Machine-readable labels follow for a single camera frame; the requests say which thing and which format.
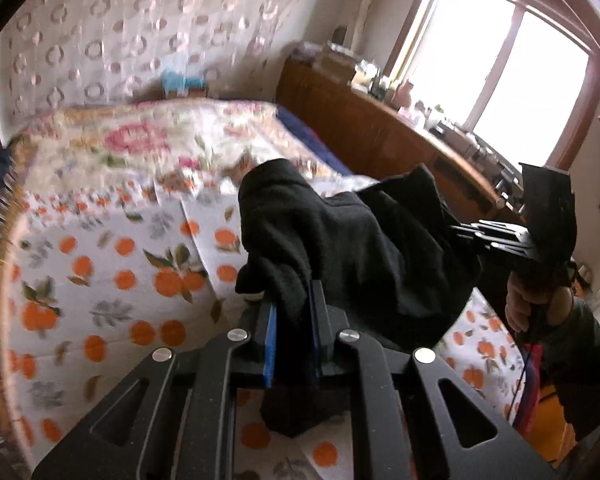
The orange fruit print bed sheet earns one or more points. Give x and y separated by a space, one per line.
105 270

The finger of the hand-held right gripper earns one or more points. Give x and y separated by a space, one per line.
495 232
507 251

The circle pattern sheer curtain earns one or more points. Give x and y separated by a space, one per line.
130 25

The blue box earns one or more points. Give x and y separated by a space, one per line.
180 82

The floral blanket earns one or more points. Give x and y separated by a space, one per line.
130 145

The pink figurine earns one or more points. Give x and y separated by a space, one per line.
405 95

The navy blue blanket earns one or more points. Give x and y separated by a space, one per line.
305 135

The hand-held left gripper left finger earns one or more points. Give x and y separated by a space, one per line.
269 350

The person's right forearm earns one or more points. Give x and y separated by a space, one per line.
580 360

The stack of books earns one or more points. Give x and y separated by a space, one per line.
335 60

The person's right hand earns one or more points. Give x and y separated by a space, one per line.
517 305

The black printed t-shirt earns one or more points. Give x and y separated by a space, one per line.
355 250

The window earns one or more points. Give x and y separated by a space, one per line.
480 60

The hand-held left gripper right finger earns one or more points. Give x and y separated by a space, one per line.
322 340

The wooden desk cabinet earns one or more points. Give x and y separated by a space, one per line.
370 125

